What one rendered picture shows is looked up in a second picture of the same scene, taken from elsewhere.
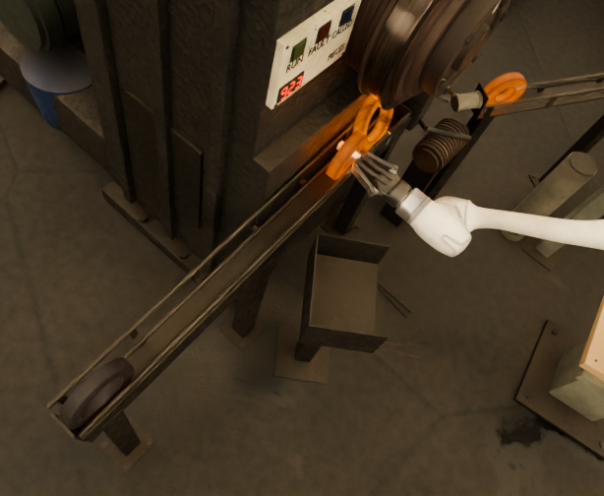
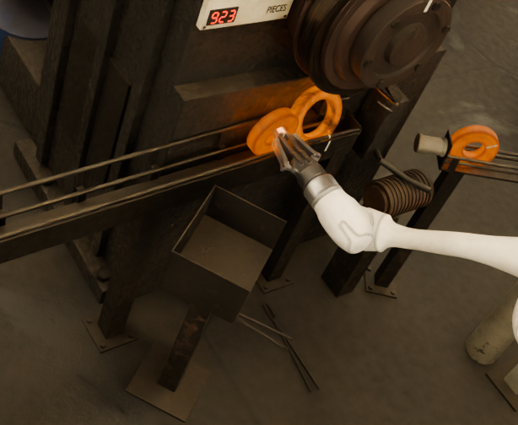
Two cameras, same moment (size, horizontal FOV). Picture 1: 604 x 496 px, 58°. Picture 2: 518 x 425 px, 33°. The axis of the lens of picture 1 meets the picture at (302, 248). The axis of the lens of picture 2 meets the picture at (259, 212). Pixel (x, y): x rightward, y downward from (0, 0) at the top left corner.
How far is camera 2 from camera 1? 100 cm
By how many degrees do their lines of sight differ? 20
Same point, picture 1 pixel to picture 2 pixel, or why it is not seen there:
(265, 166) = (182, 95)
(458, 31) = (385, 14)
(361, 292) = (244, 267)
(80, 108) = (28, 54)
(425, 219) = (328, 202)
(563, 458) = not seen: outside the picture
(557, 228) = (455, 238)
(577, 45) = not seen: outside the picture
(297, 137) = (223, 85)
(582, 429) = not seen: outside the picture
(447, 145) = (401, 190)
